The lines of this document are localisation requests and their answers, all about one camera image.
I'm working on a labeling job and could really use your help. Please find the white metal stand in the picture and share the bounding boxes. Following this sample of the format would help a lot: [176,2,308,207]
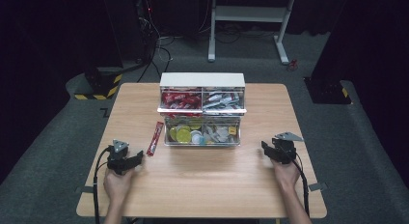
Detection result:
[207,0,299,66]

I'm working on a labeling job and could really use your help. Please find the pile of red stick packets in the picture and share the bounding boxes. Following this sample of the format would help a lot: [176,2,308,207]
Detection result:
[160,90,204,119]

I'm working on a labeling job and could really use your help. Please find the bundle of floor cables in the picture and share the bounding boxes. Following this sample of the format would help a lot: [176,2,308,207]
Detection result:
[136,0,175,84]

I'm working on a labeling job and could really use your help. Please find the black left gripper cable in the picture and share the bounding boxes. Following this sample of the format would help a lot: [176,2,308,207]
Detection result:
[92,146,112,224]

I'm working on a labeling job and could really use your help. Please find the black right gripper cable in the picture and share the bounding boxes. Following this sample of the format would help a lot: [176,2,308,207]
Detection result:
[290,152,311,219]

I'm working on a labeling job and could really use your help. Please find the grey tape piece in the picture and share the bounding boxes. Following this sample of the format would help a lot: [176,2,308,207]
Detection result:
[307,182,329,192]
[74,184,95,195]

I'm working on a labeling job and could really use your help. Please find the pile of silver packets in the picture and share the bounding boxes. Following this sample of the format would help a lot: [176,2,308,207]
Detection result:
[203,91,245,116]

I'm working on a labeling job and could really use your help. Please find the single red stick sachet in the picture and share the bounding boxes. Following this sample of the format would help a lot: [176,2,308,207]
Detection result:
[146,121,165,157]

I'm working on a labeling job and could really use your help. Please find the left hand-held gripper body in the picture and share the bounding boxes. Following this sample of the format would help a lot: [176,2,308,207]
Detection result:
[106,139,130,176]

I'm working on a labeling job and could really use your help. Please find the pile of grey sachets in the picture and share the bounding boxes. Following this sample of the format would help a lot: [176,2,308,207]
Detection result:
[204,124,239,145]

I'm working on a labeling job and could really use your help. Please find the pile of round lidded cups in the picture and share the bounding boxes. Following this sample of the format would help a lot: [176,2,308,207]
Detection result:
[167,120,206,146]

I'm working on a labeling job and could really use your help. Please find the person's left hand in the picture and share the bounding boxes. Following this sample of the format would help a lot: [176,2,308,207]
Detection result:
[102,167,137,207]

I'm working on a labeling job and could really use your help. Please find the black cables under stand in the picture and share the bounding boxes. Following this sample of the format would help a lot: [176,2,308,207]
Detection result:
[198,21,278,45]

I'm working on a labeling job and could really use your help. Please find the black yellow striped base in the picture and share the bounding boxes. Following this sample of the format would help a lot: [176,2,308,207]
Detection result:
[73,66,124,101]

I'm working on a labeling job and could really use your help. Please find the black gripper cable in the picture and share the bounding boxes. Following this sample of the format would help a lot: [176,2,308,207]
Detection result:
[290,152,311,219]
[92,146,112,224]

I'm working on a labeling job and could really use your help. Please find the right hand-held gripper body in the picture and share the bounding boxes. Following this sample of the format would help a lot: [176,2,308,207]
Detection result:
[271,130,305,165]

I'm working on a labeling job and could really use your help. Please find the black floor base plate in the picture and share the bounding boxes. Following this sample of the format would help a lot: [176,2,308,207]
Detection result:
[303,76,352,105]

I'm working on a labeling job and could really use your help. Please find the white clear drawer organizer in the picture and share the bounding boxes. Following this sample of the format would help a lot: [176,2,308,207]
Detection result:
[156,71,248,148]

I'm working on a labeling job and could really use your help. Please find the person's right hand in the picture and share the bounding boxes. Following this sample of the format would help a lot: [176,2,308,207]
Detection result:
[271,159,302,190]

